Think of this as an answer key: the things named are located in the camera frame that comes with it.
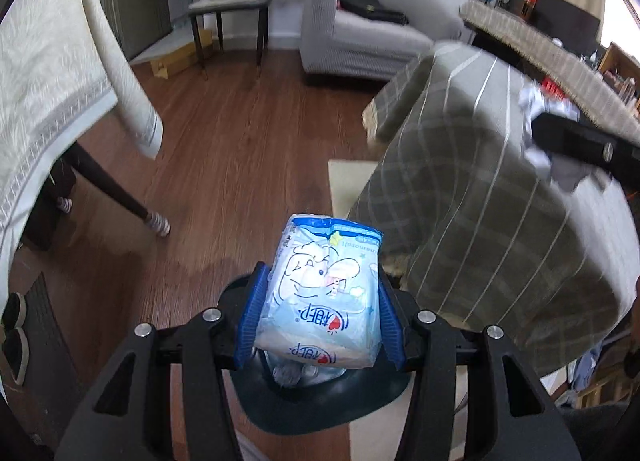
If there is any grey checked tablecloth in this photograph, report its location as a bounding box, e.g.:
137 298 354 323
362 41 640 377

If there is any beige fringed cloth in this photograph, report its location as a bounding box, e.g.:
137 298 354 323
460 0 640 142

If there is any grey chair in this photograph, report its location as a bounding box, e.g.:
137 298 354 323
187 0 276 76

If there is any dark ribbed floor mat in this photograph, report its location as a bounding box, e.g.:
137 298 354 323
22 273 81 412

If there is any grey armchair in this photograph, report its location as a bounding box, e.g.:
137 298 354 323
300 0 463 86

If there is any grey door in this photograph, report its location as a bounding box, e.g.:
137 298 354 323
97 0 173 62

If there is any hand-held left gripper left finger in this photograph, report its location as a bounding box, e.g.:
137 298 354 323
54 261 273 461

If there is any dark teal trash bin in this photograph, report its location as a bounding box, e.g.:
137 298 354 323
216 271 425 434

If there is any black bag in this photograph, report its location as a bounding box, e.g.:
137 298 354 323
337 0 410 26

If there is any cream patterned tablecloth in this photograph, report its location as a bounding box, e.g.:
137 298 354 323
0 0 165 252

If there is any dark wooden table leg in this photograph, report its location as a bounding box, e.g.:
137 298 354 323
65 141 171 237

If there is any dark shoe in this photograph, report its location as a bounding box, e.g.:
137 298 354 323
0 292 28 330
1 327 30 387

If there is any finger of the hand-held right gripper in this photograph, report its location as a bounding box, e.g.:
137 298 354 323
531 112 640 176

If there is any flat cardboard box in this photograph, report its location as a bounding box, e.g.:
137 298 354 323
150 28 213 78

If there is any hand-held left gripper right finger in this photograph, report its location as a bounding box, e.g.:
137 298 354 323
376 263 583 461

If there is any white plastic bag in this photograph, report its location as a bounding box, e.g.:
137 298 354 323
517 86 608 192

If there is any blue wet wipes packet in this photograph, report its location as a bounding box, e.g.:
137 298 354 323
253 213 385 369

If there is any wooden desk shelf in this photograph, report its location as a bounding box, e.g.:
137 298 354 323
597 41 640 106

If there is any black monitor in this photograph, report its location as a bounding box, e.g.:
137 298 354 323
530 0 601 52

